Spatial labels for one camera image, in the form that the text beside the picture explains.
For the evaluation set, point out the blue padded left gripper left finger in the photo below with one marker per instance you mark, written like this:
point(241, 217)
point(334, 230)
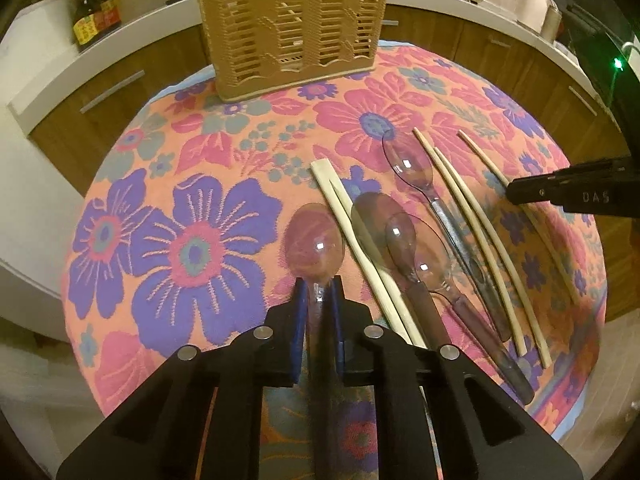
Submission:
point(198, 415)

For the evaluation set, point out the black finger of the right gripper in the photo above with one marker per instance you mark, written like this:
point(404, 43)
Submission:
point(534, 189)

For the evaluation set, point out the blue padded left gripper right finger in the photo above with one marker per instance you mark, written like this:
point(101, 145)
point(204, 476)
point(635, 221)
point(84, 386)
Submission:
point(437, 414)

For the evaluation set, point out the clear spoon grey handle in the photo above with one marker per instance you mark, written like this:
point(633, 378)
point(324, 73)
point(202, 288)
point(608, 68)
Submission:
point(410, 162)

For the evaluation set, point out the wooden chopstick pair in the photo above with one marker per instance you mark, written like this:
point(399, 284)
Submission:
point(383, 287)

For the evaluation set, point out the clear spoon brown handle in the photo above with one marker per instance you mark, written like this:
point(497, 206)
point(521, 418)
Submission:
point(314, 251)
point(371, 211)

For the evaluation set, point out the floral tablecloth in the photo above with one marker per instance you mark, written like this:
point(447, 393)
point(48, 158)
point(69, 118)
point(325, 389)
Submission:
point(181, 237)

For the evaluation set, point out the tan plastic utensil basket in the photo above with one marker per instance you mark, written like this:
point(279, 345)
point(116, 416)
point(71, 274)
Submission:
point(261, 46)

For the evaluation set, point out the dark soy sauce bottle front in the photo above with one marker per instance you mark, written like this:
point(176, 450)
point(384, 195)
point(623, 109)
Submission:
point(85, 28)

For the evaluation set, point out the dark sauce bottle red label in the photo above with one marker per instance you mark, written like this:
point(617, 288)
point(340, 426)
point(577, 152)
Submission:
point(106, 5)

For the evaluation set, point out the clear spoon dark handle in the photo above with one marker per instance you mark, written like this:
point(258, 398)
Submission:
point(416, 247)

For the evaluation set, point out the wooden cabinet door with handle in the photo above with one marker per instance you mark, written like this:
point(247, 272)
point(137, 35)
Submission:
point(78, 133)

